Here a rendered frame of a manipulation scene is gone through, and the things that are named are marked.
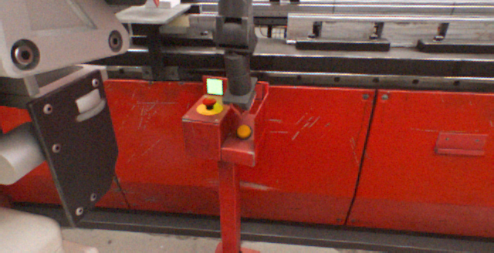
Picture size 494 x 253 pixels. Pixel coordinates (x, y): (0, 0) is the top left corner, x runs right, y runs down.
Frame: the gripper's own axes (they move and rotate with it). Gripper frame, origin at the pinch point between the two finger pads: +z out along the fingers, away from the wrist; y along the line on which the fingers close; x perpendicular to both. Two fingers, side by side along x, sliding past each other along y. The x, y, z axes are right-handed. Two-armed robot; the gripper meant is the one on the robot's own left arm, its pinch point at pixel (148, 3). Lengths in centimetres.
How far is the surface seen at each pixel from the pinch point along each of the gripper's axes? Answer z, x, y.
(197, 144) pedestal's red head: 17.0, 36.3, -18.6
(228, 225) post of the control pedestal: 49, 49, -26
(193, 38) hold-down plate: 16.3, -3.1, -9.7
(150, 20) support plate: -1.7, 9.3, -3.6
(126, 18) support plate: -1.4, 8.7, 3.4
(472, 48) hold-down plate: 17, -4, -99
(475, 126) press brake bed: 35, 13, -105
